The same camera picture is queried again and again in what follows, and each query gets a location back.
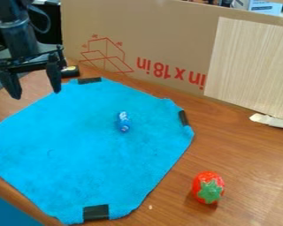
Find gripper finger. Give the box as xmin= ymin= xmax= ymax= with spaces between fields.
xmin=0 ymin=69 xmax=24 ymax=101
xmin=44 ymin=52 xmax=64 ymax=94

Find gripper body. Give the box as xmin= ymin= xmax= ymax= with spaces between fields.
xmin=0 ymin=44 xmax=69 ymax=74

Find blue toy figure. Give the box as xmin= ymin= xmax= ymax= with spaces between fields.
xmin=115 ymin=110 xmax=133 ymax=133

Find blue cloth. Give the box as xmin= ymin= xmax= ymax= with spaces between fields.
xmin=0 ymin=77 xmax=196 ymax=226

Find cardboard box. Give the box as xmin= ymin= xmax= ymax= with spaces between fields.
xmin=59 ymin=0 xmax=283 ymax=131

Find red toy strawberry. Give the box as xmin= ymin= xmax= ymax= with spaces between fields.
xmin=191 ymin=171 xmax=227 ymax=205

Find white board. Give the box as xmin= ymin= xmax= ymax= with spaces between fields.
xmin=203 ymin=16 xmax=283 ymax=122

